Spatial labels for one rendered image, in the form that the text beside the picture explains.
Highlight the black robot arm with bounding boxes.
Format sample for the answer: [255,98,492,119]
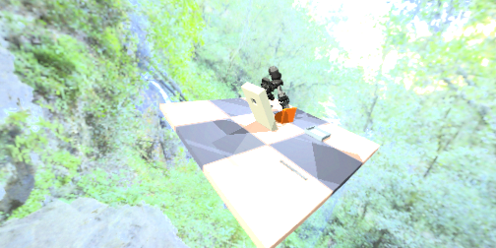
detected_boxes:
[268,65,290,110]

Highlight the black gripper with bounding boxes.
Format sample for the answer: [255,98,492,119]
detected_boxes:
[262,77,279,100]

